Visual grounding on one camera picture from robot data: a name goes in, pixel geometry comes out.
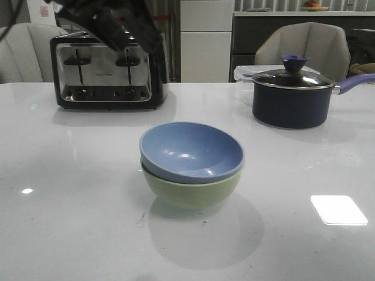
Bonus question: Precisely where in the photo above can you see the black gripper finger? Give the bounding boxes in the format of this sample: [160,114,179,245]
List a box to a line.
[112,0,162,53]
[58,5,129,52]

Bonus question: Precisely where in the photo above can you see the blue bowl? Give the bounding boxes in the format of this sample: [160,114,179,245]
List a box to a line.
[139,122,244,184]

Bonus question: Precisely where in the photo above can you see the green bowl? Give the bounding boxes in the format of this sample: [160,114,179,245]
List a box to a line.
[141,163,243,210]

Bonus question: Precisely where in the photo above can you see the black and chrome toaster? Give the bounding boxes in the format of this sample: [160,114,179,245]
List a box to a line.
[50,32,169,109]

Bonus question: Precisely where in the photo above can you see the white refrigerator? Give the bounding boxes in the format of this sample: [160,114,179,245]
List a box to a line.
[180,1,235,83]

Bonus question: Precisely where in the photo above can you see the grey chair left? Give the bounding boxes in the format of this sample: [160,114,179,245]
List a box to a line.
[1,23,67,84]

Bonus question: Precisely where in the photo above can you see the grey chair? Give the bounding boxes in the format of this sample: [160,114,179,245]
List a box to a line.
[1,23,67,84]
[254,22,351,81]

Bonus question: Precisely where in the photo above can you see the dark kitchen counter cabinet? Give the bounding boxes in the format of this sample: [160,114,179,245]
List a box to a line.
[230,12,374,82]

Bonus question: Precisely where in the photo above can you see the clear plastic food container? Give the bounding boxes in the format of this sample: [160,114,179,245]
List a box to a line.
[233,65,320,86]

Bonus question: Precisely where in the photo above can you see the glass pot lid blue knob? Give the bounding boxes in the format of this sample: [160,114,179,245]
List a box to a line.
[252,54,335,90]

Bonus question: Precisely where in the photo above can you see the fruit bowl on counter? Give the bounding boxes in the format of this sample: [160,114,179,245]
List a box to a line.
[301,0,329,12]

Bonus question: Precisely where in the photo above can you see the dark blue saucepan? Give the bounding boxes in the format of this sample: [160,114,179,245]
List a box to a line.
[253,74,374,129]

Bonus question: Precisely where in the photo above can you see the grey chair right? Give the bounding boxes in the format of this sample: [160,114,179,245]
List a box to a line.
[254,22,351,81]

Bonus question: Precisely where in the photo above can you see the woven basket at right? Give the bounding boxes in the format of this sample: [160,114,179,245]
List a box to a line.
[349,63,375,76]

